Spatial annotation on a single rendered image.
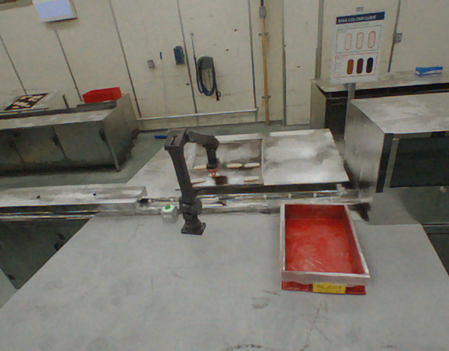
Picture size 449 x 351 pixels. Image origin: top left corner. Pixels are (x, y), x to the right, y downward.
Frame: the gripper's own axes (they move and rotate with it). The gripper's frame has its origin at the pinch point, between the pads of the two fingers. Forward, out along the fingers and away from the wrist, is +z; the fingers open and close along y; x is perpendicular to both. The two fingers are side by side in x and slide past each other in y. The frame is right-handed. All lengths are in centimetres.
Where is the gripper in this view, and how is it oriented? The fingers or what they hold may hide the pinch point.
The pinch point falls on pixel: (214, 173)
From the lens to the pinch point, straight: 181.0
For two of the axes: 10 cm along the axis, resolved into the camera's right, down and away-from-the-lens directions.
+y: 1.8, -6.0, 7.8
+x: -9.8, -0.2, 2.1
